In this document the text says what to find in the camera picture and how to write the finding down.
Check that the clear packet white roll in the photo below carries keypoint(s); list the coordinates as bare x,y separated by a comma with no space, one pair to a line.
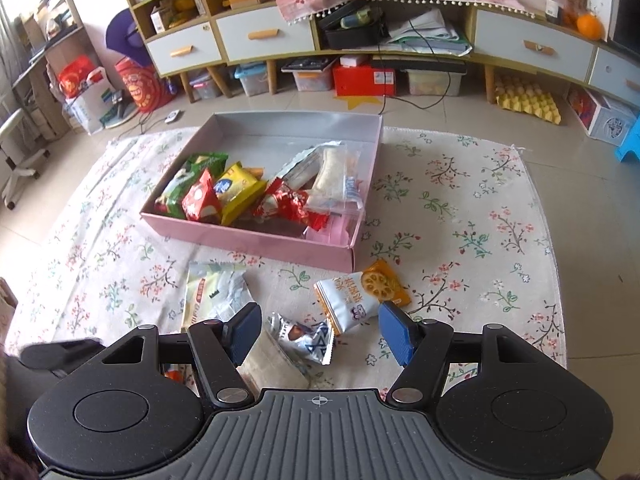
330,175

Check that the red white snack packet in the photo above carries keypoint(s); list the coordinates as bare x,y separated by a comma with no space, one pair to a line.
200,200

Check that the yellow paper star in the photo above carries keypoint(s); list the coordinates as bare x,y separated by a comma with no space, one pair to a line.
362,103

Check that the clear bin blue lid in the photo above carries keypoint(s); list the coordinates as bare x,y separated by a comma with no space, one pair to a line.
251,80

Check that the pile of white papers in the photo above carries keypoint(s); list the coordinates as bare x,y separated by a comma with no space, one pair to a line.
430,32

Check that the silver blue snack packet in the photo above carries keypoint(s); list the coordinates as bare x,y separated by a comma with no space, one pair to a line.
305,340

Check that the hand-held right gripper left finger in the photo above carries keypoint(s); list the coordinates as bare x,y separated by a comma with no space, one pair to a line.
247,327

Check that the glass jar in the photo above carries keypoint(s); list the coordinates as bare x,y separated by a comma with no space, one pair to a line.
556,6

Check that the yellow egg tray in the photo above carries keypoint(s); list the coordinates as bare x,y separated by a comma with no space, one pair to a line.
527,100

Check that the beige paper snack packet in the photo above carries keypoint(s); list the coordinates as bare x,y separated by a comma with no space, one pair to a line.
272,365

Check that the blue plastic stool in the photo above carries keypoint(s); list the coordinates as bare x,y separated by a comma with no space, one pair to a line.
630,142

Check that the green cartoon snack packet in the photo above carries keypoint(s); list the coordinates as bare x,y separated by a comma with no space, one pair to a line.
175,185

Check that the white swivel chair base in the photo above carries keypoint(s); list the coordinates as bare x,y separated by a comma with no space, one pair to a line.
20,160

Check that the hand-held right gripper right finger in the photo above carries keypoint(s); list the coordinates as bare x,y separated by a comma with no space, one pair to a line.
395,332

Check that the pink cardboard box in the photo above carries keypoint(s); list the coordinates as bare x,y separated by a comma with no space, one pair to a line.
280,129

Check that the yellow snack packet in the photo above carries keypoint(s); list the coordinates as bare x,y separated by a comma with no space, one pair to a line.
240,195

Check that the pale packet red stripe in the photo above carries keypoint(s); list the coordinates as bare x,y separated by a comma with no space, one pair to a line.
215,295

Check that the wide clear storage bin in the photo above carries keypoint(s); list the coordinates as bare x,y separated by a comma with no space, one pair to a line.
432,83

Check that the red shoe box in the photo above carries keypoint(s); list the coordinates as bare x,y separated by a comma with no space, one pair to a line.
365,81

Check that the clear bin black lid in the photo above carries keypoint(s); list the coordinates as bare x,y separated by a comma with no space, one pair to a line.
310,77

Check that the low wooden tv console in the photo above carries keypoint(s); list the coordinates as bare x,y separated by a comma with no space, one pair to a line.
450,55

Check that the orange fruit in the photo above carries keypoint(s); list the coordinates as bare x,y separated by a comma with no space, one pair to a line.
589,26

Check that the red printed bag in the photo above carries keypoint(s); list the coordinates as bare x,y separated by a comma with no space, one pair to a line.
142,87

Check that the red gift bag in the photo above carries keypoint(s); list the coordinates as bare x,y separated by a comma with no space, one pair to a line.
77,80

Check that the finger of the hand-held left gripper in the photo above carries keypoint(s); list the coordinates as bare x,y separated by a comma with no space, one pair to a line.
60,356

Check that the small white device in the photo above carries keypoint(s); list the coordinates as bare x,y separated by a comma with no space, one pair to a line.
172,117

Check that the floral rug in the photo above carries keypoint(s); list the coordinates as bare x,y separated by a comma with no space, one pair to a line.
475,220

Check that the black case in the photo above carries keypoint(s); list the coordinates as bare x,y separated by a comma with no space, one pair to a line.
350,30

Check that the small white carton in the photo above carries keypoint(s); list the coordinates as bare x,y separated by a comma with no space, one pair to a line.
160,20

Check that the printed white carton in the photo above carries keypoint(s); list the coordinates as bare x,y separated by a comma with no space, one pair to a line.
605,115

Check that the black microwave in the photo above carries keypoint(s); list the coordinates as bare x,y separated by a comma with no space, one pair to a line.
627,20

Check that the white shopping bag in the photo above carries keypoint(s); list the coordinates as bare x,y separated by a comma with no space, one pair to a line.
90,107

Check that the white orange snack packet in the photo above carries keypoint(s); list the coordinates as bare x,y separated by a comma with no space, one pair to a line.
350,300

